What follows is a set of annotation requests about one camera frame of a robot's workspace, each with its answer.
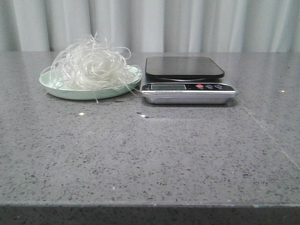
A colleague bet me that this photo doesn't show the white vermicelli noodle bundle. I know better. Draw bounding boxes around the white vermicelli noodle bundle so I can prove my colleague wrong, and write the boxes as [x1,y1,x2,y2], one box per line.
[48,35,142,94]

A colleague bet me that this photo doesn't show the black silver kitchen scale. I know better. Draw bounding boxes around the black silver kitchen scale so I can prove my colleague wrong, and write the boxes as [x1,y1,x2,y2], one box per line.
[140,56,237,105]

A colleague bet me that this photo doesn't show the white pleated curtain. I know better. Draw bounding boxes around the white pleated curtain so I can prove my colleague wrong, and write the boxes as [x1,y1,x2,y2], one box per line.
[0,0,300,53]

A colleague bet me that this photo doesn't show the light green round plate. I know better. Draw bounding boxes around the light green round plate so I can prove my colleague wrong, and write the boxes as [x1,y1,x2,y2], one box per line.
[39,67,142,100]

